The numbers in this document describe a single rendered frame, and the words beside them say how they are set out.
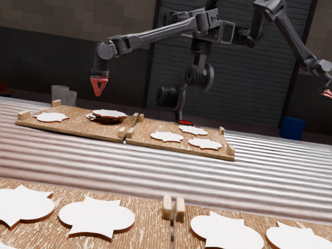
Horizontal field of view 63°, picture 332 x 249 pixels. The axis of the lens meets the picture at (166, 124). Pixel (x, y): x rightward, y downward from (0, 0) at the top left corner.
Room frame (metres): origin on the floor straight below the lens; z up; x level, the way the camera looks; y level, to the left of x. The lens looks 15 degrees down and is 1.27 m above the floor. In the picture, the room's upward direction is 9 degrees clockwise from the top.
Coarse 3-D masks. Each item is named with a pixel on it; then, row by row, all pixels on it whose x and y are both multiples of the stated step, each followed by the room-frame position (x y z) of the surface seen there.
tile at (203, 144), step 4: (188, 140) 1.03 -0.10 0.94; (192, 140) 1.03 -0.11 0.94; (196, 140) 1.04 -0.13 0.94; (200, 140) 1.05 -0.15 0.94; (204, 140) 1.06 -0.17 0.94; (208, 140) 1.07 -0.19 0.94; (192, 144) 0.99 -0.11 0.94; (196, 144) 0.99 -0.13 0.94; (200, 144) 1.00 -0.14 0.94; (204, 144) 1.01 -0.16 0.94; (208, 144) 1.02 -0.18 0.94; (212, 144) 1.03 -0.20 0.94; (216, 144) 1.03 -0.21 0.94; (220, 144) 1.04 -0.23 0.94; (200, 148) 0.97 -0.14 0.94; (204, 148) 0.97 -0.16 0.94; (208, 148) 0.98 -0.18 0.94; (212, 148) 0.98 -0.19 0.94; (216, 148) 0.98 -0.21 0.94; (220, 148) 1.01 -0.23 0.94
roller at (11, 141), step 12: (12, 144) 0.80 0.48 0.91; (24, 144) 0.81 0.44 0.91; (36, 144) 0.81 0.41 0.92; (48, 144) 0.82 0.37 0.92; (96, 156) 0.81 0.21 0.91; (108, 156) 0.82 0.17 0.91; (120, 156) 0.83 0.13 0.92; (132, 156) 0.84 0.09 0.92; (192, 168) 0.83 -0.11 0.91; (204, 168) 0.84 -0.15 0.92; (216, 168) 0.85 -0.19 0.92; (264, 180) 0.84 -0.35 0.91; (276, 180) 0.84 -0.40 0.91; (288, 180) 0.85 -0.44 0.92; (300, 180) 0.86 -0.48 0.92
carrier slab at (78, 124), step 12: (48, 108) 1.20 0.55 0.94; (60, 108) 1.24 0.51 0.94; (72, 108) 1.27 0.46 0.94; (24, 120) 0.98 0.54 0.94; (36, 120) 1.00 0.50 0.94; (72, 120) 1.08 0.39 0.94; (84, 120) 1.11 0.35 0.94; (120, 120) 1.19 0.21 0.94; (72, 132) 0.95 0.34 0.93; (84, 132) 0.95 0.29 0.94; (96, 132) 0.97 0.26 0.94; (108, 132) 0.99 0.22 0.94
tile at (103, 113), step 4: (96, 112) 1.11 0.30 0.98; (100, 112) 1.12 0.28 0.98; (104, 112) 1.13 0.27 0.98; (108, 112) 1.14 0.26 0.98; (112, 112) 1.15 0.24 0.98; (116, 112) 1.16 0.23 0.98; (120, 112) 1.17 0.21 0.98; (104, 116) 1.08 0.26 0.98; (108, 116) 1.08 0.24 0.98; (112, 116) 1.09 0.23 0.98; (116, 116) 1.09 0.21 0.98; (120, 116) 1.11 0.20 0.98; (124, 116) 1.13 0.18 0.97
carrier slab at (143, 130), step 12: (144, 120) 1.26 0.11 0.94; (144, 132) 1.07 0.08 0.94; (180, 132) 1.15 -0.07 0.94; (216, 132) 1.25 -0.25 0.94; (132, 144) 0.95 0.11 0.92; (144, 144) 0.94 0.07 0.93; (156, 144) 0.95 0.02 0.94; (168, 144) 0.97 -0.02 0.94; (180, 144) 0.99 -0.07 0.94; (204, 156) 0.94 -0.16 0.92; (216, 156) 0.94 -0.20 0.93; (228, 156) 0.94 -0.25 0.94
